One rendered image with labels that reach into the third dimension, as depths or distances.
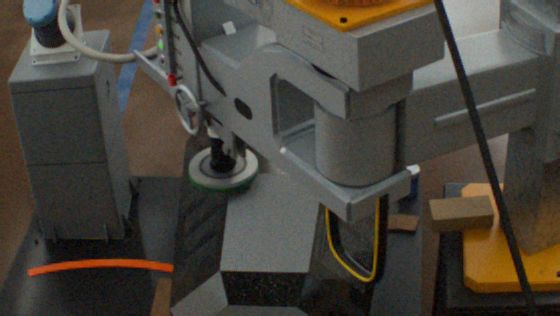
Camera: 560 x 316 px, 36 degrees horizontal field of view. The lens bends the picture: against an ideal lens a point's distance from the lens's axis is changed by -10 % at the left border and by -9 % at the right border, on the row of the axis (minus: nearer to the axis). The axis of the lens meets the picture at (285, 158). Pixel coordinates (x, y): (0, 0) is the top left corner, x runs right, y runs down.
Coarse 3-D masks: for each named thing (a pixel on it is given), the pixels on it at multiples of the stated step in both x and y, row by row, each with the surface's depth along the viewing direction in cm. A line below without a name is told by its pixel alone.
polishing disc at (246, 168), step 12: (204, 156) 293; (240, 156) 292; (252, 156) 292; (192, 168) 288; (204, 168) 288; (240, 168) 287; (252, 168) 286; (204, 180) 282; (216, 180) 282; (228, 180) 282; (240, 180) 282
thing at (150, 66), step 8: (136, 56) 302; (136, 64) 305; (144, 64) 298; (152, 64) 295; (152, 72) 295; (160, 72) 290; (160, 80) 291; (168, 88) 288; (208, 120) 269; (216, 120) 267; (216, 128) 268; (224, 144) 259; (240, 144) 258; (224, 152) 260; (240, 152) 260
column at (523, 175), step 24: (528, 0) 224; (552, 0) 214; (528, 168) 249; (552, 168) 243; (504, 192) 265; (528, 192) 252; (552, 192) 248; (528, 216) 255; (552, 216) 254; (528, 240) 258; (552, 240) 261
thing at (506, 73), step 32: (512, 32) 226; (448, 64) 215; (480, 64) 215; (512, 64) 216; (544, 64) 219; (416, 96) 207; (448, 96) 212; (480, 96) 216; (512, 96) 220; (544, 96) 224; (416, 128) 212; (448, 128) 217; (512, 128) 227; (416, 160) 218
